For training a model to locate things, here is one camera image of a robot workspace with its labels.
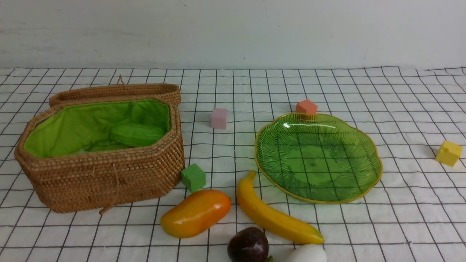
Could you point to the green bitter gourd toy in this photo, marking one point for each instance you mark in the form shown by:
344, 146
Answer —
137, 135

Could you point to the white radish toy green leaves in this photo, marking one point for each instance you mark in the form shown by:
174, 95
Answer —
307, 253

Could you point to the green glass leaf plate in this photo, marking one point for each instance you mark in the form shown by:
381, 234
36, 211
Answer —
317, 158

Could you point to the pink foam cube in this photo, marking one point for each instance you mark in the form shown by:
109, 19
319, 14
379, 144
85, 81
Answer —
219, 119

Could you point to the yellow foam cube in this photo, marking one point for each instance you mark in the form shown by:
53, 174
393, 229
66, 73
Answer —
449, 153

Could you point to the orange foam cube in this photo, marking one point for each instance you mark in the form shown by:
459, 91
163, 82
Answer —
306, 107

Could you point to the green foam cube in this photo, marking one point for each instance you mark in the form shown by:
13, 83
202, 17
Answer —
193, 177

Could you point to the woven wicker basket lid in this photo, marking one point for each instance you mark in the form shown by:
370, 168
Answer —
168, 92

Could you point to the woven wicker basket green lining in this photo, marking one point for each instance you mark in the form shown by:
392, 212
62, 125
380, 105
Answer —
73, 164

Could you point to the orange yellow mango toy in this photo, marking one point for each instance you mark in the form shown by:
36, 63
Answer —
196, 213

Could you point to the yellow banana toy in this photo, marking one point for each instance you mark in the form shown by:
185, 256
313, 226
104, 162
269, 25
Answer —
279, 223

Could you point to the dark purple mangosteen toy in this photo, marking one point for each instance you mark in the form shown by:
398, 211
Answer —
248, 245

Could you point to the white black grid tablecloth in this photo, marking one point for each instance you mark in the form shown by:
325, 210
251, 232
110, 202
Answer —
416, 213

